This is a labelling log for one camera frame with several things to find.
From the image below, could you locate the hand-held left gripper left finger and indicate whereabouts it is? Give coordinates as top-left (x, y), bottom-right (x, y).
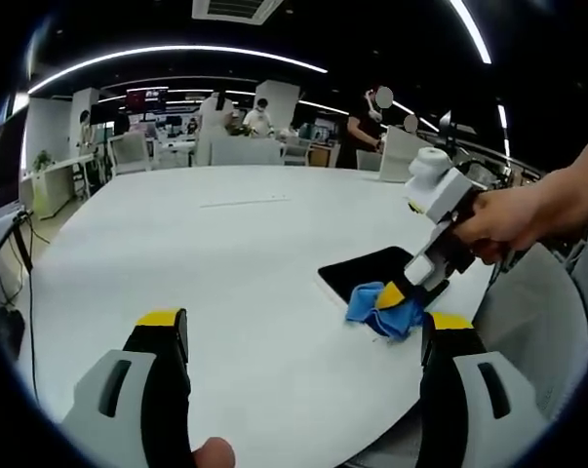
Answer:
top-left (61, 307), bottom-right (197, 468)

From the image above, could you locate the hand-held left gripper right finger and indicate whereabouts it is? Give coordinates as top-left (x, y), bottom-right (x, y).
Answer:
top-left (417, 310), bottom-right (542, 468)

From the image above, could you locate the blue cleaning cloth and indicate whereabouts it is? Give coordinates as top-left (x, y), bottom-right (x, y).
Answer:
top-left (345, 281), bottom-right (429, 343)

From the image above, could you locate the person's right hand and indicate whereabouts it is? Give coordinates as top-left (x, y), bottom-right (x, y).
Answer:
top-left (459, 186), bottom-right (552, 268)

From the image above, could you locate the person's left hand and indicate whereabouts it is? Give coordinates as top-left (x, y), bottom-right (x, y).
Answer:
top-left (193, 436), bottom-right (239, 468)

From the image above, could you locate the white desk partition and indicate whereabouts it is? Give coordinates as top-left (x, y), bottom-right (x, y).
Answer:
top-left (378, 125), bottom-right (437, 184)

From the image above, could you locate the white mesh office chair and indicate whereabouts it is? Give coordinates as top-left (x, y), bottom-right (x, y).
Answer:
top-left (470, 242), bottom-right (588, 423)

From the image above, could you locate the black computer mouse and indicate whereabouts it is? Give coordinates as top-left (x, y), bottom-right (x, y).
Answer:
top-left (0, 306), bottom-right (27, 361)

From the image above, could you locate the short ceiling light strip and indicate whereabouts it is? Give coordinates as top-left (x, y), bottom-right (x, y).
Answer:
top-left (448, 0), bottom-right (493, 65)

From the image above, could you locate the black monitor stand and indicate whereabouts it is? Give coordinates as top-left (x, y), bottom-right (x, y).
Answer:
top-left (11, 210), bottom-right (35, 274)

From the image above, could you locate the grey panel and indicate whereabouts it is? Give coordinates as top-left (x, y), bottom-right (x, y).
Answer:
top-left (209, 137), bottom-right (284, 168)

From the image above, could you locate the white cabinet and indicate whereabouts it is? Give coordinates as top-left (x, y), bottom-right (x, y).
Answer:
top-left (31, 163), bottom-right (83, 221)

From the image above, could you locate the green potted plant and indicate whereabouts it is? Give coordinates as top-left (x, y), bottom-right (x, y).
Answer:
top-left (31, 149), bottom-right (56, 172)

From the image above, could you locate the computer monitor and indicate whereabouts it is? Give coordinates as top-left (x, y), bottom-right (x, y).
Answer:
top-left (0, 115), bottom-right (27, 209)

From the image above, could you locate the ceiling air conditioner vent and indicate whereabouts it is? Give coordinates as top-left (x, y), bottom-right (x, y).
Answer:
top-left (191, 0), bottom-right (286, 25)

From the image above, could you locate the long curved ceiling light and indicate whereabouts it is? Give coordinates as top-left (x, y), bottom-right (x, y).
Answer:
top-left (27, 44), bottom-right (330, 96)

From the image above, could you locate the black cable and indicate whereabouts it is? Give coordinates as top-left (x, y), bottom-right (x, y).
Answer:
top-left (13, 210), bottom-right (42, 406)

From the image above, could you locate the wall television screen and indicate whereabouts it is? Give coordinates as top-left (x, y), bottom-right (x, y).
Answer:
top-left (126, 88), bottom-right (170, 115)

